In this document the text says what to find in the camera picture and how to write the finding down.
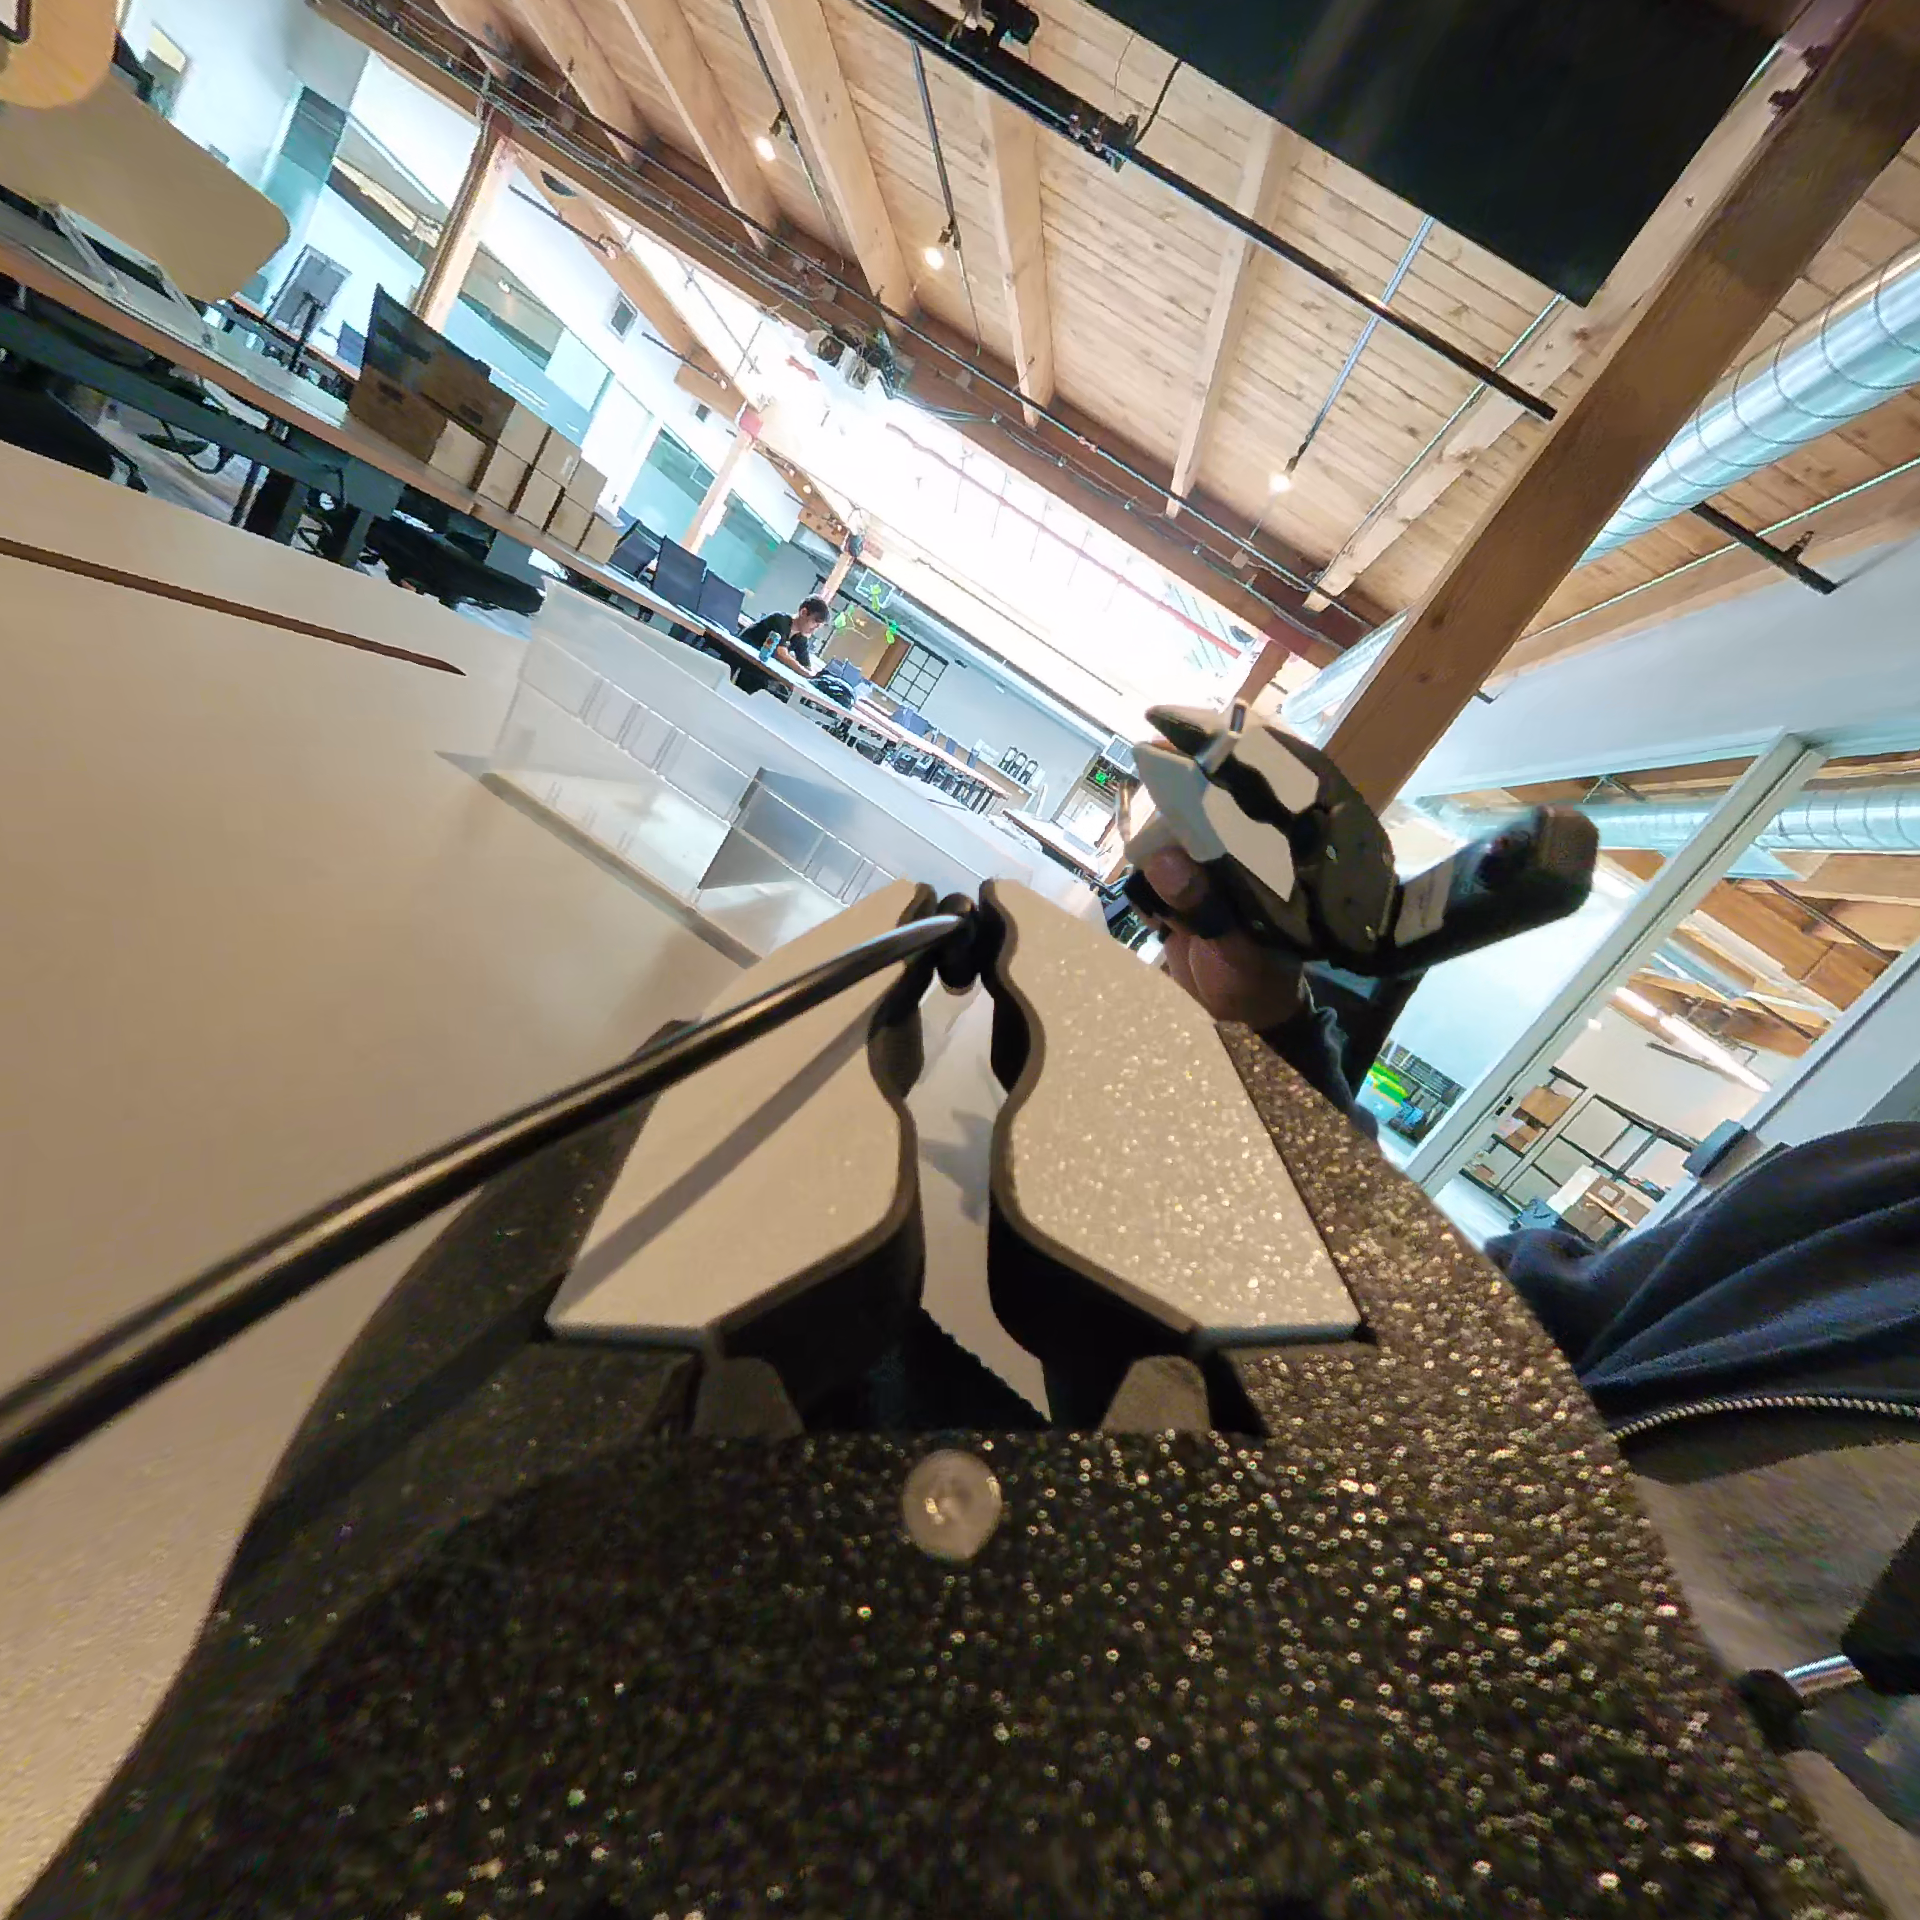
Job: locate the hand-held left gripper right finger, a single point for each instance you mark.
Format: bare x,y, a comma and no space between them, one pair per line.
1172,1185

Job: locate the black office chair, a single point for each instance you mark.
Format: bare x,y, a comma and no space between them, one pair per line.
677,571

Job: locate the wooden post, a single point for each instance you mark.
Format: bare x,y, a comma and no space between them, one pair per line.
1622,377

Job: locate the metal shelf rack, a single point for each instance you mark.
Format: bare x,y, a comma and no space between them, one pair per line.
1582,1202

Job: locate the person's right hand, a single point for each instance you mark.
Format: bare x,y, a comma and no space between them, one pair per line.
1237,985

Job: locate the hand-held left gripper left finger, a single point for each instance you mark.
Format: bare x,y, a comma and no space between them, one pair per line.
734,1185

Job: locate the silver air duct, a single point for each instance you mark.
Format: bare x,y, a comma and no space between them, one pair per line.
1771,406

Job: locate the clear plastic organizer box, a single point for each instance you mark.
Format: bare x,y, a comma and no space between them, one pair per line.
676,750

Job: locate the black ceiling panel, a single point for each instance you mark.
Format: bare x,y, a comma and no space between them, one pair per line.
1426,121

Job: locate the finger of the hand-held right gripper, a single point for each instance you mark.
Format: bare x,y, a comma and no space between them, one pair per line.
1268,780
1184,796

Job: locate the row of cardboard boxes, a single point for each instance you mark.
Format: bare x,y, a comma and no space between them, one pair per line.
452,435

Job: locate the black monitor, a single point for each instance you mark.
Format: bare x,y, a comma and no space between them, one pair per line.
428,339

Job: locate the white glass partition frame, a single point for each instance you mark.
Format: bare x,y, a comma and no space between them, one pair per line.
1652,925

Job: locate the long wood top desk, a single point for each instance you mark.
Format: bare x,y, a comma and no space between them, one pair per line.
150,332

